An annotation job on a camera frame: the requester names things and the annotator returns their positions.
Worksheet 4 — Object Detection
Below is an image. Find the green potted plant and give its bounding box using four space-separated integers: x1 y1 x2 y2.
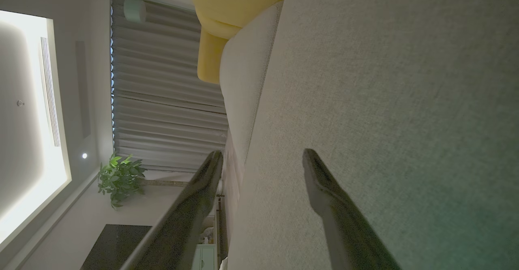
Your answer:
97 153 146 210

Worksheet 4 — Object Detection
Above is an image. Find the white cylindrical ceiling device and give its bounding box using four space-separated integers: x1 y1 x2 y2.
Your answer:
123 0 147 24

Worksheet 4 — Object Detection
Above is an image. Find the grey pleated curtain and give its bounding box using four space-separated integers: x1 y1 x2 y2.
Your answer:
110 0 228 173

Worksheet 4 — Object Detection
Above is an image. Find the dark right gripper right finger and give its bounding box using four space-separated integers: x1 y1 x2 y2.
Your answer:
302 148 402 270

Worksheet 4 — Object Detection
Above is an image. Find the grey fabric sofa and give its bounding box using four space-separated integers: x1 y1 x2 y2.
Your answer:
219 0 519 270

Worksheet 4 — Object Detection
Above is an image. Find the pale green cabinet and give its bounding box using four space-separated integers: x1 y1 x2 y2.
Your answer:
191 244 218 270

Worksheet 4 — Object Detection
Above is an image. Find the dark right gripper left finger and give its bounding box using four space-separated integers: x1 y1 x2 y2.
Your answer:
120 150 224 270

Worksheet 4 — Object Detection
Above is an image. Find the dark flat panel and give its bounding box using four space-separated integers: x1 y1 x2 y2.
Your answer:
80 224 153 270

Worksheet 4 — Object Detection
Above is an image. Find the yellow cushion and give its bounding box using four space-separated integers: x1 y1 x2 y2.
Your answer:
182 0 290 85

